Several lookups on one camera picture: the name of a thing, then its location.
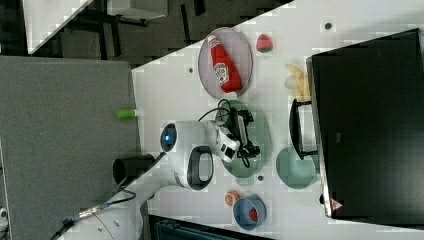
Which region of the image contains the red ketchup bottle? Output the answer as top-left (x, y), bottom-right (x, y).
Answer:
top-left (207, 35), bottom-right (241, 93)

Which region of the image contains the green toy vegetable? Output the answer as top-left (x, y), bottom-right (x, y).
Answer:
top-left (116, 109), bottom-right (136, 120)

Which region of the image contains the small red toy fruit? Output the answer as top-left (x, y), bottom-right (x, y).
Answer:
top-left (249, 209), bottom-right (258, 222)

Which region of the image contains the grey round plate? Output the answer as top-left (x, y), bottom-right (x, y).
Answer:
top-left (198, 27), bottom-right (253, 99)

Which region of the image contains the black cylindrical pot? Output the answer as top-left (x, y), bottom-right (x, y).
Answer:
top-left (113, 154), bottom-right (155, 185)

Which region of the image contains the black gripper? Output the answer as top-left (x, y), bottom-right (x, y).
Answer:
top-left (230, 108), bottom-right (260, 158)

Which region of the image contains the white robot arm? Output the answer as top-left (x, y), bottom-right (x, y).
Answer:
top-left (50, 107), bottom-right (261, 240)

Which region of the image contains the peeled toy banana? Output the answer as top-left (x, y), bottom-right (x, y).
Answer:
top-left (284, 64), bottom-right (311, 102)

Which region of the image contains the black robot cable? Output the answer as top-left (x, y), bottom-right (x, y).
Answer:
top-left (198, 98), bottom-right (234, 122)

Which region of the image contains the green perforated strainer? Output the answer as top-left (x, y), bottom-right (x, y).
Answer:
top-left (215, 99), bottom-right (272, 186)

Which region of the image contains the toy orange half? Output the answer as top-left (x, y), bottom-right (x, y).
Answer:
top-left (224, 190), bottom-right (240, 207)

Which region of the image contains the blue bowl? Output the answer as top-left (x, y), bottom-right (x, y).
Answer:
top-left (233, 195), bottom-right (267, 231)

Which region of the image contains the black toaster oven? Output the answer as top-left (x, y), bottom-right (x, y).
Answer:
top-left (305, 28), bottom-right (424, 229)

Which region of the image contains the red toy strawberry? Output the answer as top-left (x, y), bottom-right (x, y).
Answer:
top-left (256, 34), bottom-right (273, 53)

